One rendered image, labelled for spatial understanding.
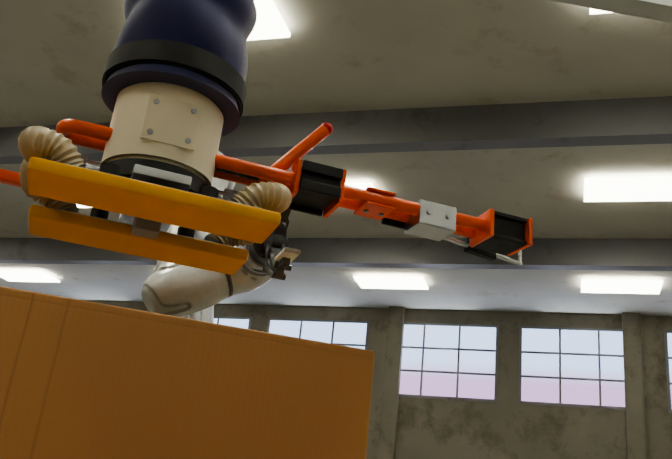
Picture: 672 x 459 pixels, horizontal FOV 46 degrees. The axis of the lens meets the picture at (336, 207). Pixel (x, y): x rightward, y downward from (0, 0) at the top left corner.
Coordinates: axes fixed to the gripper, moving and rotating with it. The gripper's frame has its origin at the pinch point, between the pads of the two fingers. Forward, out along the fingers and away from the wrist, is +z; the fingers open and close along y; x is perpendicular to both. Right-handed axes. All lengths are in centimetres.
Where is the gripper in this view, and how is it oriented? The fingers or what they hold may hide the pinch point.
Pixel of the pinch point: (295, 216)
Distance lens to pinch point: 142.8
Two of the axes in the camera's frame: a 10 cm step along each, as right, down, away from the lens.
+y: -1.0, 9.2, -3.8
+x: -9.4, -2.2, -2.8
